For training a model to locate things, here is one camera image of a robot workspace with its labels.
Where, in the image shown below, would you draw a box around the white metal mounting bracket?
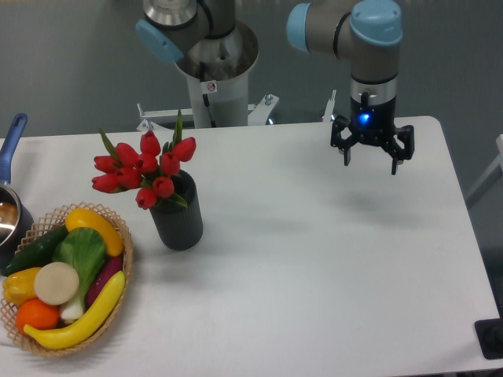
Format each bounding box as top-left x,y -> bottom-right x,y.
136,89 -> 337,131

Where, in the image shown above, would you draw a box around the beige round disc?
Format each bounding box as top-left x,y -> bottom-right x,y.
34,262 -> 79,306

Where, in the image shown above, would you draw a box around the black device at table edge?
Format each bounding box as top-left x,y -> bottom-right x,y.
474,318 -> 502,360

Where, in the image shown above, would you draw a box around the blue handled saucepan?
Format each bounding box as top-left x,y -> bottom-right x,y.
1,113 -> 33,268

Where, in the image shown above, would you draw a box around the woven wicker basket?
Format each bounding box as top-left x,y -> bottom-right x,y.
1,203 -> 133,357

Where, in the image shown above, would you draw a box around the dark grey ribbed vase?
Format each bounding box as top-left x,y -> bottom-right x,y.
150,170 -> 204,251

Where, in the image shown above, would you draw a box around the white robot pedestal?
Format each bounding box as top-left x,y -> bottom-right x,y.
177,20 -> 259,128

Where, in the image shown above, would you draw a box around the green cucumber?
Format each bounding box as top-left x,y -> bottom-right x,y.
1,226 -> 68,276

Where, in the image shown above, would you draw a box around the yellow banana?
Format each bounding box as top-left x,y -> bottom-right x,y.
24,271 -> 126,350

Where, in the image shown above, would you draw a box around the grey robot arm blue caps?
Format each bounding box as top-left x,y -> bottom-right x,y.
135,1 -> 415,165

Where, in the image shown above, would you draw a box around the orange fruit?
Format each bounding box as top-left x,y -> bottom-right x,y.
16,298 -> 60,335

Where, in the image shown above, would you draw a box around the red tulip bouquet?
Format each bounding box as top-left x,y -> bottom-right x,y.
92,112 -> 196,210

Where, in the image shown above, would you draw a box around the yellow bell pepper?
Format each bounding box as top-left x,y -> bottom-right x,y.
2,267 -> 41,306

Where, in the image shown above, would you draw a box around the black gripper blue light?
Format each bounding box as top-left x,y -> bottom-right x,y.
330,97 -> 415,175

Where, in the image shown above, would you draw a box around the yellow squash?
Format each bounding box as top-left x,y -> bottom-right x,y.
65,207 -> 124,257

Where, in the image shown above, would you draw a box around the white frame at right edge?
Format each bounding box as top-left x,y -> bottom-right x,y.
465,134 -> 502,210

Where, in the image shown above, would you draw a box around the purple eggplant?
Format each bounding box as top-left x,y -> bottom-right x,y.
86,256 -> 123,307

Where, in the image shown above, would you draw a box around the green bok choy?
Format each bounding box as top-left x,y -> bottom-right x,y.
52,228 -> 106,324

